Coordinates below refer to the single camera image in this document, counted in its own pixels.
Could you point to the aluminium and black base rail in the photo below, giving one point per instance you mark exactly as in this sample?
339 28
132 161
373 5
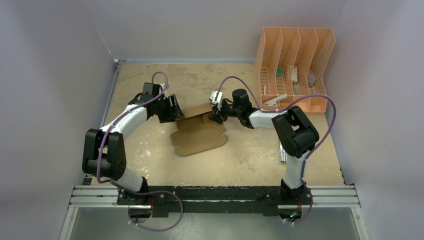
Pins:
163 200

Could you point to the small carton box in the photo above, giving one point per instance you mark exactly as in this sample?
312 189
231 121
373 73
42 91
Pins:
294 75

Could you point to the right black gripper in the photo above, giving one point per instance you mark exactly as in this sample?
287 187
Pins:
219 111

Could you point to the brown cardboard box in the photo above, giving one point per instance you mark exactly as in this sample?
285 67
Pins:
196 133

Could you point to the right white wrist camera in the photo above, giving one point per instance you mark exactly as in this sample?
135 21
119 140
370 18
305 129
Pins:
216 98

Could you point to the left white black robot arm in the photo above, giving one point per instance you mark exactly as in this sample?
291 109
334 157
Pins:
104 154

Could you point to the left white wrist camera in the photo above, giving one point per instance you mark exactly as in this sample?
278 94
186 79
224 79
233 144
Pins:
164 88

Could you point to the pack of coloured markers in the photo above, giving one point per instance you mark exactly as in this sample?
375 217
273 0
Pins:
282 154

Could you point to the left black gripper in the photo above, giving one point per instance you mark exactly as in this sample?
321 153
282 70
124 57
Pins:
170 115

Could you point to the grey round container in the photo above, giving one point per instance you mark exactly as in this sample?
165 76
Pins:
311 79

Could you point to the white tool in organizer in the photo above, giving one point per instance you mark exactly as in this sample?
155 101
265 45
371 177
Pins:
272 97

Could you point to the green object in organizer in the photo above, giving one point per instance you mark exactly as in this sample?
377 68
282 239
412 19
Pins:
278 71

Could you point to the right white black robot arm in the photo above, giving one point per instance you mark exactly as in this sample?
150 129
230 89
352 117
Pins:
296 133

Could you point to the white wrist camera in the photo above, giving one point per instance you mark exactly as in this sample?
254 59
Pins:
216 98
164 88

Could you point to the orange plastic file organizer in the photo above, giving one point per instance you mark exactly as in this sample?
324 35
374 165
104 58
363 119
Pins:
289 66

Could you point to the small clear tube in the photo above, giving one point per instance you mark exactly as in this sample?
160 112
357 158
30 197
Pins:
296 89

